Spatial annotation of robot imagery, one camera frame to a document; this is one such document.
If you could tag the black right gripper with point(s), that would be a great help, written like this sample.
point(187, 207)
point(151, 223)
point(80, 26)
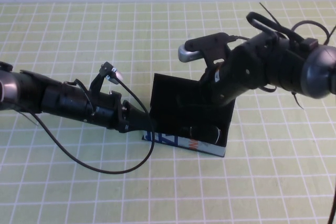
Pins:
point(236, 77)

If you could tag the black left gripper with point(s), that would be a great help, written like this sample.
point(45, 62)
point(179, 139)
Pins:
point(107, 111)

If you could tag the black frame glasses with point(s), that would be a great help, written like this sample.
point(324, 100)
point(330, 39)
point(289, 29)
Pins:
point(202, 134)

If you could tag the black glasses case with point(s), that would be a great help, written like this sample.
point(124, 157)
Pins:
point(168, 95)

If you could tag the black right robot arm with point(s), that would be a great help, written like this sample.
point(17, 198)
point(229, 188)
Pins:
point(317, 72)

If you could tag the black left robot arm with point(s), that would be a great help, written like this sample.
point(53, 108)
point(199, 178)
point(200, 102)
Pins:
point(26, 90)

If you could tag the black zip tie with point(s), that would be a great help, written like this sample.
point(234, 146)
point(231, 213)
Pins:
point(297, 99)
point(270, 15)
point(29, 119)

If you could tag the green white checked tablecloth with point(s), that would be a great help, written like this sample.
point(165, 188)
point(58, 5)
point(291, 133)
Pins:
point(78, 37)

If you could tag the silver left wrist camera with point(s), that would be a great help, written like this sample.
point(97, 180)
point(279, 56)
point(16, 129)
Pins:
point(118, 78)

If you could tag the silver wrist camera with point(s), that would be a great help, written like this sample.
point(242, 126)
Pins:
point(187, 53)
point(118, 78)

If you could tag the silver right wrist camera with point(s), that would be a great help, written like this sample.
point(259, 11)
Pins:
point(187, 53)

